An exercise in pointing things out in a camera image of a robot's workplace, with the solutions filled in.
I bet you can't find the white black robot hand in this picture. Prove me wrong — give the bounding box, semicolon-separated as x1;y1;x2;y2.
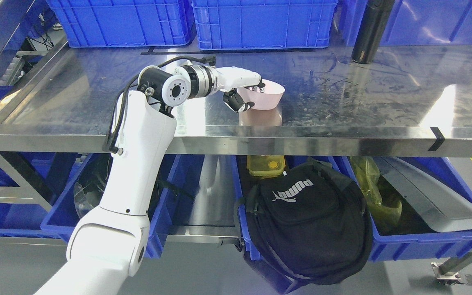
215;67;265;113

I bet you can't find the pink plastic bowl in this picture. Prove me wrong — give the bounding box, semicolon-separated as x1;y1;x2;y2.
237;79;285;110

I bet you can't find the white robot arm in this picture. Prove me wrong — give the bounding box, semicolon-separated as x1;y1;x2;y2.
36;56;218;295

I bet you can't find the blue crate top middle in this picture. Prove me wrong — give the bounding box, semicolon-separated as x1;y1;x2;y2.
191;0;338;50

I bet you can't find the blue crate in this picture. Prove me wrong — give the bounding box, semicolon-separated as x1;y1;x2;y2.
191;0;338;50
338;0;472;46
47;0;194;48

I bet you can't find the blue bin lower middle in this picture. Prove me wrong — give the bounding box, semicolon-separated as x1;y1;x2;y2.
231;155;343;295

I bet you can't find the blue bin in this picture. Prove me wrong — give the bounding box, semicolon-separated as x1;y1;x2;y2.
231;155;343;295
41;153;204;259
334;156;472;263

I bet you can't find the yellow plastic container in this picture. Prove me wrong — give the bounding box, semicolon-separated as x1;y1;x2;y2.
247;155;286;178

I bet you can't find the blue crate top left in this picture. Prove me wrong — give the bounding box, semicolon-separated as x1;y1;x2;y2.
47;0;194;48

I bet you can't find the black thermos bottle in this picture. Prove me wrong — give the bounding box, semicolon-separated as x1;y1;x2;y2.
352;0;395;65

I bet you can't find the black puma backpack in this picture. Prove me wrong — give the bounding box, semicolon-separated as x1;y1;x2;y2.
234;161;374;286

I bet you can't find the yellow green plastic bag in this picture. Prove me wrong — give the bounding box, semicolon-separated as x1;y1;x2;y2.
348;156;403;235

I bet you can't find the black helmet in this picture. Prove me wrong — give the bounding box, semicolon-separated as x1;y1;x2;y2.
73;153;113;218

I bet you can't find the blue crate top right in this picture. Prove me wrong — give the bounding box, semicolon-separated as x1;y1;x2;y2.
338;0;472;46

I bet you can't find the blue bin lower left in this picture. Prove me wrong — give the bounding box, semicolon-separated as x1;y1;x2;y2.
41;153;204;259

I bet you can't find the blue bin lower right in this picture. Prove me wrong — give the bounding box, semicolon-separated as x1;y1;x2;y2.
334;156;472;263

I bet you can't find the grey plastic panel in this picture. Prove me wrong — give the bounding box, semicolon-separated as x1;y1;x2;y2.
373;157;472;233

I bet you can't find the stainless steel table frame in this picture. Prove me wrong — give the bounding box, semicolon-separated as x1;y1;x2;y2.
0;39;472;283

